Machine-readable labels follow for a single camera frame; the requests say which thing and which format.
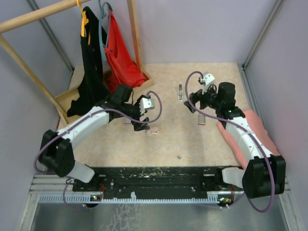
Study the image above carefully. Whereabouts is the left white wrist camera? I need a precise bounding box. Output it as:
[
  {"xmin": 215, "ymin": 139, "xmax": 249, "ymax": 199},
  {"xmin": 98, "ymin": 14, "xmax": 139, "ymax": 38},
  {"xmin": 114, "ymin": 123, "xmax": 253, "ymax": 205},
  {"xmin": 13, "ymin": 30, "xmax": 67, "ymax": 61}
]
[{"xmin": 139, "ymin": 97, "xmax": 155, "ymax": 114}]

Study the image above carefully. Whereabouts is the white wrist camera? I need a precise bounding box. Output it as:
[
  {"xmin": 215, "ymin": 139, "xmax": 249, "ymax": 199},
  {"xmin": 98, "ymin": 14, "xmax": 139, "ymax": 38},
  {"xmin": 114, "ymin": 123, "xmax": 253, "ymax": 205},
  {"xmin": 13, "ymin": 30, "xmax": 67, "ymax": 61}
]
[
  {"xmin": 198, "ymin": 72, "xmax": 215, "ymax": 94},
  {"xmin": 139, "ymin": 97, "xmax": 155, "ymax": 114}
]

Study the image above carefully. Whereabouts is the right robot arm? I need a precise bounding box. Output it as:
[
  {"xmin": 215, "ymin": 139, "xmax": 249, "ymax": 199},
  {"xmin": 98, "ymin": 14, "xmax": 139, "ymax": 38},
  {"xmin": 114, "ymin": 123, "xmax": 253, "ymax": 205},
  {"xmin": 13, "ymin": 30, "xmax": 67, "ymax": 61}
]
[{"xmin": 184, "ymin": 82, "xmax": 286, "ymax": 199}]

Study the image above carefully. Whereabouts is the red hanging garment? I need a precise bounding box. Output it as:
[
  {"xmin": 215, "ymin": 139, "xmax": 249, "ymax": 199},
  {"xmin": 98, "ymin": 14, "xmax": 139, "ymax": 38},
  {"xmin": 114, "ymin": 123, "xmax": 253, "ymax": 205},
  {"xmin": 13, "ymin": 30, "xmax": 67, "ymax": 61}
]
[{"xmin": 104, "ymin": 14, "xmax": 146, "ymax": 93}]

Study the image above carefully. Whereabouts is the blue clothes hanger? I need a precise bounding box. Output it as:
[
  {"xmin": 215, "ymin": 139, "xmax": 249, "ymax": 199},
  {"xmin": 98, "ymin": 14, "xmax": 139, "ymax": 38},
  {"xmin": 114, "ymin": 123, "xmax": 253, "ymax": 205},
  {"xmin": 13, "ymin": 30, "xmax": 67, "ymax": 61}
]
[{"xmin": 98, "ymin": 0, "xmax": 114, "ymax": 61}]

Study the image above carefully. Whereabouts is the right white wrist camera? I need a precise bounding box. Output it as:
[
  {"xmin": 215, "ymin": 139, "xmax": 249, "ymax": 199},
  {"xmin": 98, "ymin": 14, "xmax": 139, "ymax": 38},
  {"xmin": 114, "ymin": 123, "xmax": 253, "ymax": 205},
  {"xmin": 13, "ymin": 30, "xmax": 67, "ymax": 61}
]
[{"xmin": 198, "ymin": 72, "xmax": 215, "ymax": 94}]

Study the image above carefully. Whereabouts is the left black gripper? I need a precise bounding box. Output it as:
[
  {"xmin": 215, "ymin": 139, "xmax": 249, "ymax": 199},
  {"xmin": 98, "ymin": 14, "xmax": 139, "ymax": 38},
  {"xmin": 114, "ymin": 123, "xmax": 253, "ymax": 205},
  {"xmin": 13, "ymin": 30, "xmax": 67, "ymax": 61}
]
[{"xmin": 121, "ymin": 95, "xmax": 150, "ymax": 131}]

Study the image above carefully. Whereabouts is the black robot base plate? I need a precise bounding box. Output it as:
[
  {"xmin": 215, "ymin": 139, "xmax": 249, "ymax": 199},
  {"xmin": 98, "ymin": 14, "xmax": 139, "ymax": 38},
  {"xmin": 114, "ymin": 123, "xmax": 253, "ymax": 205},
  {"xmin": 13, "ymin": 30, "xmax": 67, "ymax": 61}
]
[{"xmin": 70, "ymin": 167, "xmax": 243, "ymax": 202}]

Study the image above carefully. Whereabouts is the black hanging garment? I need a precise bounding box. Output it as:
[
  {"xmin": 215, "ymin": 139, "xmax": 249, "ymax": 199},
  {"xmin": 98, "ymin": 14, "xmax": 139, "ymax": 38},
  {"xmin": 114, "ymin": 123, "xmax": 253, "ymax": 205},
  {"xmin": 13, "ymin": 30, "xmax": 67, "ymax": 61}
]
[{"xmin": 67, "ymin": 7, "xmax": 111, "ymax": 117}]

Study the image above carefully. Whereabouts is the left red staple box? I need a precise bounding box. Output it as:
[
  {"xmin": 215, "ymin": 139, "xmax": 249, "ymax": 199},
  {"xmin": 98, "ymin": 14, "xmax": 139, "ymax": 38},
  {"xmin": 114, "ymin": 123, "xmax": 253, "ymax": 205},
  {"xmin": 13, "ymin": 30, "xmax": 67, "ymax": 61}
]
[{"xmin": 124, "ymin": 117, "xmax": 131, "ymax": 124}]

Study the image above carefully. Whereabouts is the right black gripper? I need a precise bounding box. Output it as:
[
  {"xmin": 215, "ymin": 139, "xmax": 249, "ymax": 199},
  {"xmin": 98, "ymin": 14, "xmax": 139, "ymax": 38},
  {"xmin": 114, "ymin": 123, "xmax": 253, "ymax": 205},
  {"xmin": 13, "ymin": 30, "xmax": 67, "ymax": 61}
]
[{"xmin": 183, "ymin": 83, "xmax": 222, "ymax": 114}]

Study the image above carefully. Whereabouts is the red staple box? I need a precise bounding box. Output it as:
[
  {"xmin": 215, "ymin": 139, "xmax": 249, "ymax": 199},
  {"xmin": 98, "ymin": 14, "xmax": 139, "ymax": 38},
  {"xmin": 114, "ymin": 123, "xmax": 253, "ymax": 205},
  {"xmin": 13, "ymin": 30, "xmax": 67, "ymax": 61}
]
[
  {"xmin": 198, "ymin": 114, "xmax": 206, "ymax": 125},
  {"xmin": 124, "ymin": 117, "xmax": 131, "ymax": 124}
]

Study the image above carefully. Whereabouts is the yellow clothes hanger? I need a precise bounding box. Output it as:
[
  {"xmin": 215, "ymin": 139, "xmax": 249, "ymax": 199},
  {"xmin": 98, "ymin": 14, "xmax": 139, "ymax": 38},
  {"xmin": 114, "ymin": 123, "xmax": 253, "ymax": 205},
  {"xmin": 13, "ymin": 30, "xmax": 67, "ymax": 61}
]
[{"xmin": 76, "ymin": 0, "xmax": 89, "ymax": 38}]

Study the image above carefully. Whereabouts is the right red staple box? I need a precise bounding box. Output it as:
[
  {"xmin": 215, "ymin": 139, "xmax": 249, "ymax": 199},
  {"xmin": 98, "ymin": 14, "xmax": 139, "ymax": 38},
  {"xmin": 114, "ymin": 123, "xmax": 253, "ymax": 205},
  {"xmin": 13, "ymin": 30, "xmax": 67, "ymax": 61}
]
[{"xmin": 198, "ymin": 114, "xmax": 206, "ymax": 125}]

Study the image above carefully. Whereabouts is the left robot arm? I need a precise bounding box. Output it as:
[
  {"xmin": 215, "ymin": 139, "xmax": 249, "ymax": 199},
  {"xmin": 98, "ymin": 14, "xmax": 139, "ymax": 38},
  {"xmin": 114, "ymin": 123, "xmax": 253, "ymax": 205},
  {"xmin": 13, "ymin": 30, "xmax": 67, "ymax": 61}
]
[{"xmin": 37, "ymin": 85, "xmax": 154, "ymax": 191}]

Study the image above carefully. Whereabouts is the aluminium frame rail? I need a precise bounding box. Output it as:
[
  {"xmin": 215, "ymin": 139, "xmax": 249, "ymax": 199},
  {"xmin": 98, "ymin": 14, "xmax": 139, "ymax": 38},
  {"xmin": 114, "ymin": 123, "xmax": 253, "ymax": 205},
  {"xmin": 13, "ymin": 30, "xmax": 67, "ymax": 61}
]
[{"xmin": 30, "ymin": 174, "xmax": 292, "ymax": 205}]

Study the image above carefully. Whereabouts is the pink folded towel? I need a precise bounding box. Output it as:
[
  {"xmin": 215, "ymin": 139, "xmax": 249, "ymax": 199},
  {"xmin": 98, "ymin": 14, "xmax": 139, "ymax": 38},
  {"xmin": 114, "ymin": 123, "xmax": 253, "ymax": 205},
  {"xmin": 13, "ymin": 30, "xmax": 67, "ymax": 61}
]
[{"xmin": 216, "ymin": 109, "xmax": 280, "ymax": 169}]

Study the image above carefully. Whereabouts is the wooden clothes rack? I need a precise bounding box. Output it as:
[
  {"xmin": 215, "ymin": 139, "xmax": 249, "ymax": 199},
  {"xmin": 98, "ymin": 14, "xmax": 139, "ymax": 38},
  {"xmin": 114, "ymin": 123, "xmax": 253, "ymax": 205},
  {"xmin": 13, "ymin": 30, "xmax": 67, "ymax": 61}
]
[{"xmin": 0, "ymin": 0, "xmax": 154, "ymax": 132}]

